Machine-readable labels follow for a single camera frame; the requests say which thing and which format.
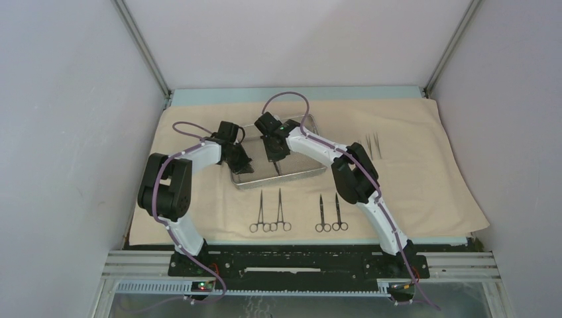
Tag metal surgical instrument tray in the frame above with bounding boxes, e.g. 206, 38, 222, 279
231, 129, 326, 189

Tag beige cloth wrap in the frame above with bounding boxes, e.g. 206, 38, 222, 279
129, 98, 489, 248

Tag metal hemostat clamp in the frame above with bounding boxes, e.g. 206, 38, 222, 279
270, 188, 292, 232
249, 191, 272, 233

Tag thin metal needle tweezers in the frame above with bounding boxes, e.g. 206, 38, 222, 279
365, 134, 378, 160

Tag metal surgical scissors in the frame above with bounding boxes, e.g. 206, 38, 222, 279
332, 194, 349, 231

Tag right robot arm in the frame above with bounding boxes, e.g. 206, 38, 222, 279
254, 112, 416, 277

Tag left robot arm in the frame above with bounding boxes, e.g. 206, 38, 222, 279
137, 121, 254, 276

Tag metal surgical forceps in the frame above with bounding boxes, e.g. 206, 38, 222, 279
373, 132, 383, 159

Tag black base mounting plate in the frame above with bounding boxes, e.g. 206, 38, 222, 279
168, 242, 430, 279

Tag aluminium frame rail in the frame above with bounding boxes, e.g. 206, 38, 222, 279
102, 250, 501, 297

